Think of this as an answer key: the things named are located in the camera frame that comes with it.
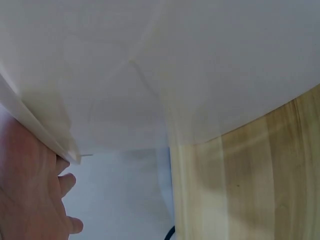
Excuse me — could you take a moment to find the large white paper sheet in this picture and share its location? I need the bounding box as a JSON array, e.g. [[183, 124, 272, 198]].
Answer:
[[0, 0, 320, 166]]

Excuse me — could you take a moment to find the person's left hand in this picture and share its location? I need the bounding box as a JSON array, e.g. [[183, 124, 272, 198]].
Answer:
[[0, 117, 84, 240]]

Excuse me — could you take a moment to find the black cable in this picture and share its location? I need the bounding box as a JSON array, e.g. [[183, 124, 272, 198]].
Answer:
[[165, 225, 177, 240]]

